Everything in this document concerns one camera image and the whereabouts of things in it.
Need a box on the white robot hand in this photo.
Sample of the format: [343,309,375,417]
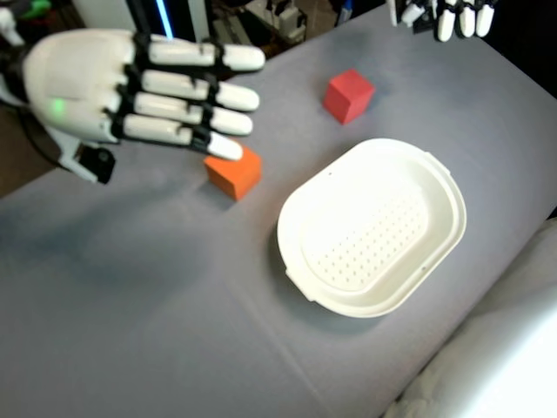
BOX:
[22,28,267,185]
[388,0,498,44]

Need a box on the green object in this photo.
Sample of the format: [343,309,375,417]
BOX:
[20,0,60,19]

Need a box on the blue light strip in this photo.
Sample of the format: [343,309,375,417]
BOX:
[155,0,174,37]

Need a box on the red cube block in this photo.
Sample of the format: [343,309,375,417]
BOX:
[322,68,376,126]

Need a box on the orange cube block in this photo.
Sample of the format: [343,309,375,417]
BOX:
[203,145,264,202]

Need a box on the dark equipment rack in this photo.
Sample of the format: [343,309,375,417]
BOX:
[208,0,310,47]

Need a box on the white perforated plastic basket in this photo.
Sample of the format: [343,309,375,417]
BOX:
[276,138,468,320]

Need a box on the grey table cloth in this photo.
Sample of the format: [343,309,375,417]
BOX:
[0,3,557,418]

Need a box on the white fabric cover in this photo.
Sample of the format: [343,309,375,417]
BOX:
[382,216,557,418]

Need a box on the black cable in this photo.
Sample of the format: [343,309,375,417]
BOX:
[17,106,66,169]

